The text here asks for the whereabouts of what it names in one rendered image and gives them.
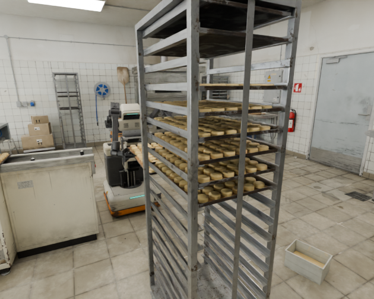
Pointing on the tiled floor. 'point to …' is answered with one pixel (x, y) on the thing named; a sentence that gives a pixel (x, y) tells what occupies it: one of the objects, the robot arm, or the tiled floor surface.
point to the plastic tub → (307, 261)
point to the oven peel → (123, 75)
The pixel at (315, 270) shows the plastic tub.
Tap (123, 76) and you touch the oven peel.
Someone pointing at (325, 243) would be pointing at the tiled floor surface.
